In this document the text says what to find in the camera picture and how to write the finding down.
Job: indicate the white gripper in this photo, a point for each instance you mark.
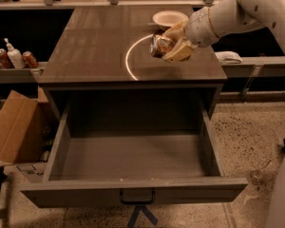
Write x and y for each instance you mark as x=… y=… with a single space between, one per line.
x=199 y=27

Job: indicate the crushed orange can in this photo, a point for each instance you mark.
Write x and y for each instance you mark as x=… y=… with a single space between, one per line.
x=160 y=45

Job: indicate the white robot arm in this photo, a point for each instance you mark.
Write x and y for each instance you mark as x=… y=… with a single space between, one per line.
x=239 y=16

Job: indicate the grey cabinet counter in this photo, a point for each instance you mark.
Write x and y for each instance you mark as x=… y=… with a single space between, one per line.
x=109 y=45

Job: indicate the open grey top drawer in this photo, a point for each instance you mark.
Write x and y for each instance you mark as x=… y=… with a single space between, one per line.
x=112 y=141

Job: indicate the red soda can right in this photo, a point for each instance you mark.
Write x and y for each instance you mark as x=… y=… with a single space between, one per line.
x=30 y=59

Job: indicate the red soda can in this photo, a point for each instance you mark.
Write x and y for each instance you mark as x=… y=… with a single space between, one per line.
x=4 y=59
x=30 y=59

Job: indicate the red soda can left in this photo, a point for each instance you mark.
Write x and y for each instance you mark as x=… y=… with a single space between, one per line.
x=4 y=59

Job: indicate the white paper bowl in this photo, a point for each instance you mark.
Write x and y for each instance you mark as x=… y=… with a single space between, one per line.
x=168 y=18

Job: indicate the folded white cloth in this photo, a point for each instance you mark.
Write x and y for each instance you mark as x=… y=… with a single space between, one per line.
x=228 y=57

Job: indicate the grey low shelf right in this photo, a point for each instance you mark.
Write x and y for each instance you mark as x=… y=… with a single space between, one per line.
x=256 y=67

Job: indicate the grey low shelf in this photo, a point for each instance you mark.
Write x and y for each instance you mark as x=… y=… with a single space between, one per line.
x=21 y=75
x=256 y=67

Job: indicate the white pump bottle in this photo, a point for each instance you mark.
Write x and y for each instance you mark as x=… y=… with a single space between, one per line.
x=15 y=55

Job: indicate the brown cardboard box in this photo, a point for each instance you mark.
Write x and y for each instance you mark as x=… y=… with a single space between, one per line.
x=24 y=125

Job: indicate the grey low shelf left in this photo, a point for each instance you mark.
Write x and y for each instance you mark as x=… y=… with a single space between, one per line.
x=21 y=75

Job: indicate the black drawer handle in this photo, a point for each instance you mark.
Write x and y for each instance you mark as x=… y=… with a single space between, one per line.
x=137 y=197

